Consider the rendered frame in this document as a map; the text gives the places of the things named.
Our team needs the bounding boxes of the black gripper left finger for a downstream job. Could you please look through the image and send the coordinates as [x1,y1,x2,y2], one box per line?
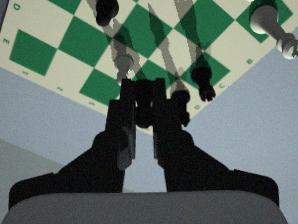
[8,78,136,211]

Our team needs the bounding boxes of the green and cream chessboard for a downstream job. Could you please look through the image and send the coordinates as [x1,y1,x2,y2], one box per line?
[0,0,298,119]

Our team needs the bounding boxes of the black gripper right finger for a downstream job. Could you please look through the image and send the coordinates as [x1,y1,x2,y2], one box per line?
[152,78,280,208]

